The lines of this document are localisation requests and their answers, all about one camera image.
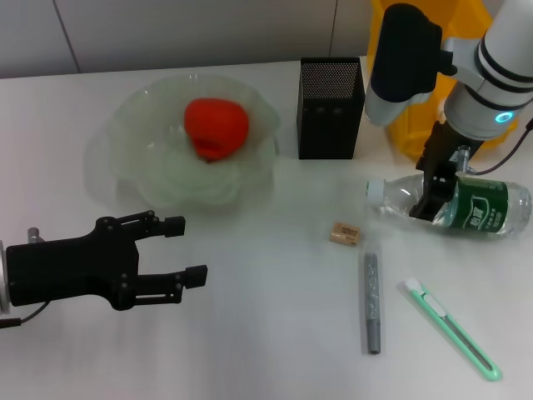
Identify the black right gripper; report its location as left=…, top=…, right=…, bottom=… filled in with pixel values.
left=409, top=120, right=474, bottom=223

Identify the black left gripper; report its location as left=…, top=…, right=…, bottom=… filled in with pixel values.
left=6, top=211, right=209, bottom=312

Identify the clear water bottle green label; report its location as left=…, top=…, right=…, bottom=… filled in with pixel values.
left=364, top=172, right=533, bottom=243

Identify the orange fruit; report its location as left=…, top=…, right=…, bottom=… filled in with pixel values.
left=184, top=97, right=251, bottom=164

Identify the green glass fruit bowl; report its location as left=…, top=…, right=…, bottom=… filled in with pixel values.
left=103, top=73, right=281, bottom=208

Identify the small beige eraser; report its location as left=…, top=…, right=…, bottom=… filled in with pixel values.
left=326, top=222, right=361, bottom=248

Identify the grey glitter pen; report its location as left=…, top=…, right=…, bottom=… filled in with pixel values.
left=360, top=245, right=382, bottom=356

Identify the black mesh pen holder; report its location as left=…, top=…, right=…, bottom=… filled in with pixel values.
left=296, top=57, right=366, bottom=161

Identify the green utility knife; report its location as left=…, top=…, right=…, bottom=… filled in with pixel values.
left=401, top=277, right=503, bottom=384

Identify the yellow plastic bin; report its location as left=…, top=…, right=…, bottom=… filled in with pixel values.
left=368, top=0, right=520, bottom=162

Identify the right wrist cable with plug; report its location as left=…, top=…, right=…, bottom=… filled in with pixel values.
left=455, top=117, right=533, bottom=177

